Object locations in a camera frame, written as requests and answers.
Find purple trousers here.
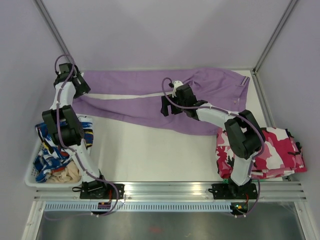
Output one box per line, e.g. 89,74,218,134
72,68,250,136

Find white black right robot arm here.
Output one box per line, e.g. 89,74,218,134
160,77,266,198

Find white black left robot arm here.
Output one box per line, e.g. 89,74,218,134
42,63,113,200

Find pink camouflage folded trousers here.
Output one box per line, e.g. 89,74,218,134
215,127,307,179

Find blue white patterned garment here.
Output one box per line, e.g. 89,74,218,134
34,116,95,183

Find beige garment in basket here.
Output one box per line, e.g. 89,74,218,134
46,160,82,184

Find white plastic laundry basket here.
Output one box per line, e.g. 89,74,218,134
24,135,85,189

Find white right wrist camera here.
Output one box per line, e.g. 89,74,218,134
171,80,184,98

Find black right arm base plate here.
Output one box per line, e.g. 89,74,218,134
208,183,258,200

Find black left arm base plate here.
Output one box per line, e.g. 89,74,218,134
80,184,117,201

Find white slotted cable duct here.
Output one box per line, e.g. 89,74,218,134
44,201,232,213

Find aluminium frame rail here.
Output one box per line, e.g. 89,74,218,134
33,181,307,202

